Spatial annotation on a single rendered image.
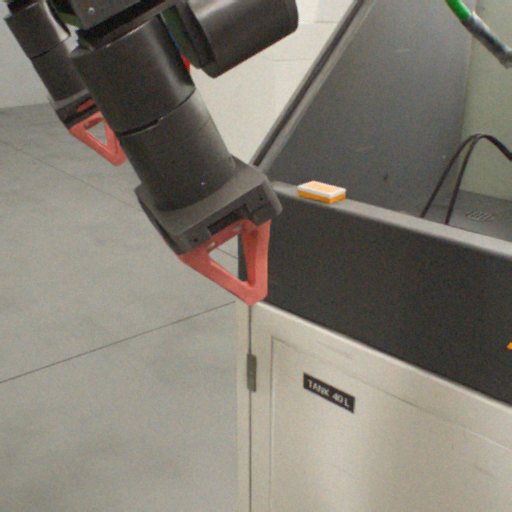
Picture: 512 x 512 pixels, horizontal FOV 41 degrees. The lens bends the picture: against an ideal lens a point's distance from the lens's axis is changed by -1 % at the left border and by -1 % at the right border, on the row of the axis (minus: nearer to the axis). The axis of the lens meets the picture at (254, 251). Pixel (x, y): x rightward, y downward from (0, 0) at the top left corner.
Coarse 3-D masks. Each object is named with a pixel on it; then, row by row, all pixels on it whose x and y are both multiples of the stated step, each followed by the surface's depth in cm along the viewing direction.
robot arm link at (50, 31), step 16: (16, 0) 74; (32, 0) 73; (48, 0) 74; (16, 16) 72; (32, 16) 73; (48, 16) 74; (16, 32) 74; (32, 32) 73; (48, 32) 74; (64, 32) 75; (32, 48) 74; (48, 48) 74
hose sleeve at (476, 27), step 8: (472, 16) 77; (464, 24) 78; (472, 24) 78; (480, 24) 78; (472, 32) 79; (480, 32) 79; (488, 32) 79; (480, 40) 80; (488, 40) 79; (496, 40) 80; (488, 48) 81; (496, 48) 80; (504, 48) 80; (496, 56) 81; (504, 56) 81
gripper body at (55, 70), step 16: (64, 48) 75; (48, 64) 75; (64, 64) 76; (48, 80) 77; (64, 80) 76; (80, 80) 77; (48, 96) 82; (64, 96) 77; (80, 96) 76; (64, 112) 75
